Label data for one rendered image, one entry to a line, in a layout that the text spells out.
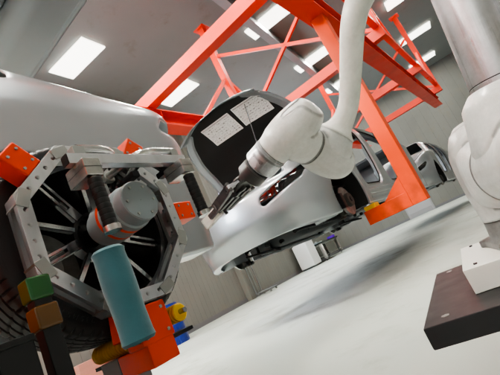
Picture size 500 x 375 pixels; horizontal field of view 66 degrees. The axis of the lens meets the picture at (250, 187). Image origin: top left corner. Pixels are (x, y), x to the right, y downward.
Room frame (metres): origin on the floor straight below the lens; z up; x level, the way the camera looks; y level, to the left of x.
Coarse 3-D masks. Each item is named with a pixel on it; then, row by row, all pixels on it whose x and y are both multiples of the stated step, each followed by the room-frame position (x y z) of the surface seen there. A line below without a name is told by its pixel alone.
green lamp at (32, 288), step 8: (24, 280) 0.62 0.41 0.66; (32, 280) 0.62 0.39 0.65; (40, 280) 0.63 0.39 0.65; (48, 280) 0.65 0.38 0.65; (24, 288) 0.62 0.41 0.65; (32, 288) 0.62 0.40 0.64; (40, 288) 0.63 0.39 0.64; (48, 288) 0.64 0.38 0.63; (24, 296) 0.63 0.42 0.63; (32, 296) 0.62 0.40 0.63; (40, 296) 0.63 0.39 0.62; (24, 304) 0.63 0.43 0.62
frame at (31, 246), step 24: (48, 168) 1.04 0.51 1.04; (24, 192) 0.96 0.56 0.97; (168, 192) 1.39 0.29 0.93; (24, 216) 0.95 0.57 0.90; (168, 216) 1.36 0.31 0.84; (24, 240) 0.94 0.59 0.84; (168, 240) 1.39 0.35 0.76; (24, 264) 0.96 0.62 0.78; (48, 264) 0.96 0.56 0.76; (168, 264) 1.29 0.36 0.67; (72, 288) 1.00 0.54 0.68; (144, 288) 1.18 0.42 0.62; (168, 288) 1.25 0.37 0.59; (96, 312) 1.07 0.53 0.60
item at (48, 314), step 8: (48, 304) 0.64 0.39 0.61; (56, 304) 0.64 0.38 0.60; (32, 312) 0.62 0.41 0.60; (40, 312) 0.62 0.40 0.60; (48, 312) 0.63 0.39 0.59; (56, 312) 0.64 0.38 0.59; (32, 320) 0.63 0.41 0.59; (40, 320) 0.62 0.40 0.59; (48, 320) 0.63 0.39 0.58; (56, 320) 0.64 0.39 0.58; (32, 328) 0.63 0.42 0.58; (40, 328) 0.62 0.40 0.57
